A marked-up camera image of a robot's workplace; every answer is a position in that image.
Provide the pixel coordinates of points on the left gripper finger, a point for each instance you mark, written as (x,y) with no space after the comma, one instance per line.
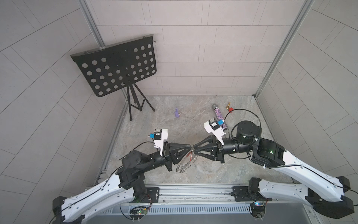
(177,154)
(179,147)

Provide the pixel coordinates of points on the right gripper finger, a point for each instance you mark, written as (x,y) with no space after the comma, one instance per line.
(207,155)
(208,143)

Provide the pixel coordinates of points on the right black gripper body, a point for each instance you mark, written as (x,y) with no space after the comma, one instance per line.
(221,152)

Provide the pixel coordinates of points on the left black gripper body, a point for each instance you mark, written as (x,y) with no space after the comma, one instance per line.
(166,161)

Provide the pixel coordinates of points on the metal disc with key rings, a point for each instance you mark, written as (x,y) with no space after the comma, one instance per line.
(184,165)

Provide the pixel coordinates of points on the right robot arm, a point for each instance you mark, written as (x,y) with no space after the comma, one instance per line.
(323,193)

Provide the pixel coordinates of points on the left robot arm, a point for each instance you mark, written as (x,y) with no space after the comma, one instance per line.
(123,186)

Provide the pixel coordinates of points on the purple glitter microphone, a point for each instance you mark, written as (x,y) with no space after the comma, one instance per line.
(219,116)

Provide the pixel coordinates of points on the small purple figurine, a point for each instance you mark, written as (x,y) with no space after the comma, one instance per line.
(177,113)

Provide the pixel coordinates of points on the left circuit board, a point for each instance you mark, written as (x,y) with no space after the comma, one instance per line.
(139,211)

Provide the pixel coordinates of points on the circuit board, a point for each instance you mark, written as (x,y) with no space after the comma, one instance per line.
(139,211)
(257,210)

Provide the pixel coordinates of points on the right circuit board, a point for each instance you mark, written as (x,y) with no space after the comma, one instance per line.
(257,210)

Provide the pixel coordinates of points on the black perforated music stand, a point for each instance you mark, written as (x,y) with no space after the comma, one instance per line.
(119,66)

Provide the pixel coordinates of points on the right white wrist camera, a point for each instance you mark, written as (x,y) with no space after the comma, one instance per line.
(214,126)

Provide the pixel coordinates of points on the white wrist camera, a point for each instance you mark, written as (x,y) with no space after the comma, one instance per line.
(159,137)
(214,126)

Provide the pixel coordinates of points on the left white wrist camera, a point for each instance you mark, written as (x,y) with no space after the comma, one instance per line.
(159,137)

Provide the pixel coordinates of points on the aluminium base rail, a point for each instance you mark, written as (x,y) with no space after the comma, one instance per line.
(195,194)

